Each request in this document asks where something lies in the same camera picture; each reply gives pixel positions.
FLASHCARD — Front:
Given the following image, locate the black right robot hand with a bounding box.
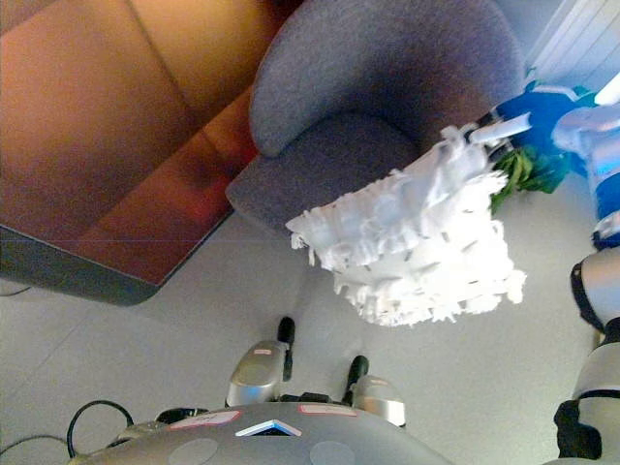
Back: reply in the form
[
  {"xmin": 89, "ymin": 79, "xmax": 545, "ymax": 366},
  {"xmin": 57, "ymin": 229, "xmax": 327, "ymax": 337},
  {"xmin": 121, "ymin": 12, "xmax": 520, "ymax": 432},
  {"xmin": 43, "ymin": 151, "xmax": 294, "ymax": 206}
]
[{"xmin": 464, "ymin": 89, "xmax": 582, "ymax": 161}]

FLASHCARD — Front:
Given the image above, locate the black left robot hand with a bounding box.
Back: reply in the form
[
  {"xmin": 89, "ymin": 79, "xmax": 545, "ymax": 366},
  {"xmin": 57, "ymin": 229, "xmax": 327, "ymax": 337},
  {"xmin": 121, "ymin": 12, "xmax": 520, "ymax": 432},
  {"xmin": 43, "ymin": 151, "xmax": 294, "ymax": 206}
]
[{"xmin": 155, "ymin": 407, "xmax": 209, "ymax": 425}]

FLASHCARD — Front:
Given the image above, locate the green leafy houseplant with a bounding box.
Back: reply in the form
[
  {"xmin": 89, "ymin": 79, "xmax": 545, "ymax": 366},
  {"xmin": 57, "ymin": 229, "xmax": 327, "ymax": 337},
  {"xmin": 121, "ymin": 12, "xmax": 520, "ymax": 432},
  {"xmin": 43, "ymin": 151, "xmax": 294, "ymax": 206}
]
[{"xmin": 488, "ymin": 67, "xmax": 602, "ymax": 214}]

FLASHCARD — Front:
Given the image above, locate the silver left robot leg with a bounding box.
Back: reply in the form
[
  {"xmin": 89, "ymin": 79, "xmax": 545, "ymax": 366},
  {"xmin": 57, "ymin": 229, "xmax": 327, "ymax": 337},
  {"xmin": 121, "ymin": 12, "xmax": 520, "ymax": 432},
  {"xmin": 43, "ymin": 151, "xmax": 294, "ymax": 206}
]
[{"xmin": 225, "ymin": 340, "xmax": 292, "ymax": 406}]

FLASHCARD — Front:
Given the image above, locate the silver robot leg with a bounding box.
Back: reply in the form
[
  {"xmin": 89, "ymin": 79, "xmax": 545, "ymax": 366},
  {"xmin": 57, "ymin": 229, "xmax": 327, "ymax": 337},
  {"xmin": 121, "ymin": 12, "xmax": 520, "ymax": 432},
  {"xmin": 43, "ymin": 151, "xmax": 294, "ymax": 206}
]
[
  {"xmin": 225, "ymin": 340, "xmax": 292, "ymax": 406},
  {"xmin": 351, "ymin": 375, "xmax": 407, "ymax": 428}
]

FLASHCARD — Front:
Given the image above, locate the grey robot torso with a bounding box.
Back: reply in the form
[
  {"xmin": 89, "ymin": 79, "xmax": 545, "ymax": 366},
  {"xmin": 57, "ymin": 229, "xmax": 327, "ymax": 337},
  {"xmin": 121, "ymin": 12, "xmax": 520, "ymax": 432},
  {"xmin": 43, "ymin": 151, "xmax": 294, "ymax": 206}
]
[{"xmin": 72, "ymin": 394, "xmax": 454, "ymax": 465}]

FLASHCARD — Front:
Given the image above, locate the white pleated curtain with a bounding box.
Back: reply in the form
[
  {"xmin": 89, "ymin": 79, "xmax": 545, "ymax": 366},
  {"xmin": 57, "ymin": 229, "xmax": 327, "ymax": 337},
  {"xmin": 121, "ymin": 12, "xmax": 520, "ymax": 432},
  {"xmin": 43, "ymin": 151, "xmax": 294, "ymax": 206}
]
[{"xmin": 525, "ymin": 0, "xmax": 620, "ymax": 106}]

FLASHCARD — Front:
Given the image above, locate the black left robot foot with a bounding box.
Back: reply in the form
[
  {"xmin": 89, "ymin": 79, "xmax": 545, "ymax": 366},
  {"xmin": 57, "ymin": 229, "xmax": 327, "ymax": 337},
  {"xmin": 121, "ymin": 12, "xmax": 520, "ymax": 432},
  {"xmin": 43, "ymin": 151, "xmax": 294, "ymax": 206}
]
[{"xmin": 276, "ymin": 316, "xmax": 295, "ymax": 382}]

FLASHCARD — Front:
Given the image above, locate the black robot foot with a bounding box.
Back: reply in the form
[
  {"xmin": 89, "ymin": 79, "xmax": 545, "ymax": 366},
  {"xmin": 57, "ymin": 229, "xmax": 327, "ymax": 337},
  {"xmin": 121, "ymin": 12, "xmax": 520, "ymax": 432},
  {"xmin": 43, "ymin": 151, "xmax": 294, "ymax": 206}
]
[
  {"xmin": 276, "ymin": 316, "xmax": 295, "ymax": 382},
  {"xmin": 341, "ymin": 355, "xmax": 369, "ymax": 406}
]

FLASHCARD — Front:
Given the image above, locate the grey upholstered armchair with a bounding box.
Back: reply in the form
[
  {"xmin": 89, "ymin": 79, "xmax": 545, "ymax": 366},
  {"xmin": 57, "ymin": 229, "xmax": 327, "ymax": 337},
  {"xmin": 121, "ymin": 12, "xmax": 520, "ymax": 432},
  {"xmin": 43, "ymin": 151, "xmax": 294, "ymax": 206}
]
[{"xmin": 225, "ymin": 0, "xmax": 527, "ymax": 239}]

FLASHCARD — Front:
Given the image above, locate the black right robot foot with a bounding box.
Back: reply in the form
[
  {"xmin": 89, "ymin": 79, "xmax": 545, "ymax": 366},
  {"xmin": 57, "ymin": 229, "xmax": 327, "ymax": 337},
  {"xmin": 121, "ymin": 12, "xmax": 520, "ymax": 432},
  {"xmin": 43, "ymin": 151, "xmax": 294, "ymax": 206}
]
[{"xmin": 341, "ymin": 355, "xmax": 369, "ymax": 406}]

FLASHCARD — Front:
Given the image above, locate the silver right robot leg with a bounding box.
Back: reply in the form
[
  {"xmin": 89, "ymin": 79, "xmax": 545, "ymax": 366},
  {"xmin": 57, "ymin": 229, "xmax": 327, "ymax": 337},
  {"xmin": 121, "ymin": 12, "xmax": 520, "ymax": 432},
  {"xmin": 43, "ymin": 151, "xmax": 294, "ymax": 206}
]
[{"xmin": 351, "ymin": 375, "xmax": 407, "ymax": 428}]

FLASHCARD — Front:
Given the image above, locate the brown table with dark edge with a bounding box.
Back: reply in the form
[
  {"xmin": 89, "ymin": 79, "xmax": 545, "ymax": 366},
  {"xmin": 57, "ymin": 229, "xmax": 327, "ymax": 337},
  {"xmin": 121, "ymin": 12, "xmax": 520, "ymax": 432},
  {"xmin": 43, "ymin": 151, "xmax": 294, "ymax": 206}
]
[{"xmin": 0, "ymin": 0, "xmax": 292, "ymax": 307}]

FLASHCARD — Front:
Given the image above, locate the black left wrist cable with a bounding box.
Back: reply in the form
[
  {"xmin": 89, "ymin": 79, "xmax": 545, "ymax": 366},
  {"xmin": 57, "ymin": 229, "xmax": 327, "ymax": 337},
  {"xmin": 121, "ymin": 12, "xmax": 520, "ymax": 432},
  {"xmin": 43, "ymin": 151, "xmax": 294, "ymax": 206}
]
[{"xmin": 66, "ymin": 399, "xmax": 136, "ymax": 459}]

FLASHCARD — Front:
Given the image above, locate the thin grey floor cable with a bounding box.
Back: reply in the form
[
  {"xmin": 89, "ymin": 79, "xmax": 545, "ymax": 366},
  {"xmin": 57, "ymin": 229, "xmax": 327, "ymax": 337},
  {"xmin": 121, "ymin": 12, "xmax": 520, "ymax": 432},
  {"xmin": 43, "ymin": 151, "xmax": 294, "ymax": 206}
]
[{"xmin": 0, "ymin": 434, "xmax": 72, "ymax": 454}]

